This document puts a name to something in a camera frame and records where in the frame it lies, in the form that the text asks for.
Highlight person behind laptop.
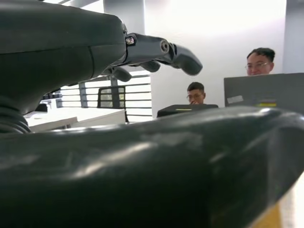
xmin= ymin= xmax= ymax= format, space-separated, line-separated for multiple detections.
xmin=245 ymin=47 xmax=276 ymax=77

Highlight black carrying case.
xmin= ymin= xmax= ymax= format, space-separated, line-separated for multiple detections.
xmin=156 ymin=103 xmax=219 ymax=119

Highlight black mesh chair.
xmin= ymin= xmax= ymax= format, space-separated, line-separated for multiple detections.
xmin=97 ymin=85 xmax=129 ymax=124

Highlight window with horizontal blinds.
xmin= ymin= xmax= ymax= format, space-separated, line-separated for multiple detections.
xmin=43 ymin=69 xmax=153 ymax=123

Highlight white side desk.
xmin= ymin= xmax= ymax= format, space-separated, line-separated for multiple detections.
xmin=23 ymin=106 xmax=127 ymax=133

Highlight person behind black case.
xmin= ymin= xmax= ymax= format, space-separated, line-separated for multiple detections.
xmin=186 ymin=81 xmax=207 ymax=105

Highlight grey laptop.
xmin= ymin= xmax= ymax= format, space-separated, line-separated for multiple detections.
xmin=223 ymin=72 xmax=304 ymax=116

